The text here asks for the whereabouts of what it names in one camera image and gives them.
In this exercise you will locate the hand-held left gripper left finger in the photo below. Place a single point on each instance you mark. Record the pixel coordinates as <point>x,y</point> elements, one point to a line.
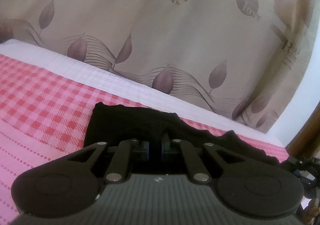
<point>149,151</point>

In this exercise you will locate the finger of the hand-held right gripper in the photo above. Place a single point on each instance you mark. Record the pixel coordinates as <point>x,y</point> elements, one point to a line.
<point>308,178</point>
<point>298,160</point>

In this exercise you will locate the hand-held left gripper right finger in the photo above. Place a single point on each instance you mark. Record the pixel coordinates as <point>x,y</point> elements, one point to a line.
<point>163,151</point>

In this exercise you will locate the black sweater with rose print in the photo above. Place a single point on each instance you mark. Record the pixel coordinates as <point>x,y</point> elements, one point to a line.
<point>140,124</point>

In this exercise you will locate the brown wooden door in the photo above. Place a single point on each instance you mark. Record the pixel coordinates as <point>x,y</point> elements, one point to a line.
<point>303,137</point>

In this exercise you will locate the pink checked bed sheet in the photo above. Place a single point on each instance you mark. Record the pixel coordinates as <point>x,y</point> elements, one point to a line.
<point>45,104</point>

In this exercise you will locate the beige leaf print curtain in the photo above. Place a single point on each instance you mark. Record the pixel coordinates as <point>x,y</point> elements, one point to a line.
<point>160,27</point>

